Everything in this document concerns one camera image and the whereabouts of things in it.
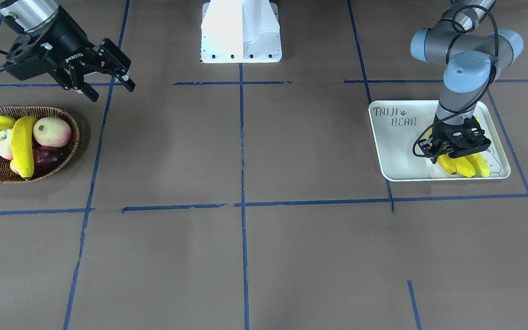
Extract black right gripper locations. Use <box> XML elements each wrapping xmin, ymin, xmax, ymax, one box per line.
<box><xmin>35</xmin><ymin>6</ymin><xmax>135</xmax><ymax>102</ymax></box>

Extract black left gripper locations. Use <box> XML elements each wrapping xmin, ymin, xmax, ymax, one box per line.
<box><xmin>431</xmin><ymin>115</ymin><xmax>477</xmax><ymax>148</ymax></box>

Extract yellow banana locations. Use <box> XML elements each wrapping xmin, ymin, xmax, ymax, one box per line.
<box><xmin>436</xmin><ymin>154</ymin><xmax>457</xmax><ymax>175</ymax></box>
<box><xmin>10</xmin><ymin>115</ymin><xmax>38</xmax><ymax>181</ymax></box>
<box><xmin>467</xmin><ymin>117</ymin><xmax>491</xmax><ymax>178</ymax></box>
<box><xmin>450</xmin><ymin>157</ymin><xmax>477</xmax><ymax>178</ymax></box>

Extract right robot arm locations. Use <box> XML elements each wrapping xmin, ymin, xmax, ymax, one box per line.
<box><xmin>0</xmin><ymin>0</ymin><xmax>135</xmax><ymax>102</ymax></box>

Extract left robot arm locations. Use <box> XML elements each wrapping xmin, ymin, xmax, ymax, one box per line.
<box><xmin>409</xmin><ymin>0</ymin><xmax>524</xmax><ymax>158</ymax></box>

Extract brown wicker basket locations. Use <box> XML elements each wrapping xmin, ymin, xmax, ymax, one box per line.
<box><xmin>0</xmin><ymin>105</ymin><xmax>80</xmax><ymax>185</ymax></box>

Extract cream rectangular tray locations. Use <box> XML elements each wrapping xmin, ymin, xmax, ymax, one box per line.
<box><xmin>368</xmin><ymin>100</ymin><xmax>511</xmax><ymax>182</ymax></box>

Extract pink apple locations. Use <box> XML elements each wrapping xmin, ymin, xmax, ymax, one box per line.
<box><xmin>32</xmin><ymin>117</ymin><xmax>72</xmax><ymax>148</ymax></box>

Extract dark red plum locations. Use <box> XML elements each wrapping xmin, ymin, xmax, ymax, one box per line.
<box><xmin>32</xmin><ymin>146</ymin><xmax>64</xmax><ymax>177</ymax></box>

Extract pale apple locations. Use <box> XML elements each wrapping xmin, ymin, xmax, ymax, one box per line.
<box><xmin>0</xmin><ymin>129</ymin><xmax>13</xmax><ymax>160</ymax></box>

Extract white pillar with base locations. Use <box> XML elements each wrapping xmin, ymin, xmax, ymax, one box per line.
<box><xmin>200</xmin><ymin>0</ymin><xmax>283</xmax><ymax>63</ymax></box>

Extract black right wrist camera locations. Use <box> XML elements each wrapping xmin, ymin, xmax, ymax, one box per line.
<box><xmin>5</xmin><ymin>33</ymin><xmax>59</xmax><ymax>81</ymax></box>

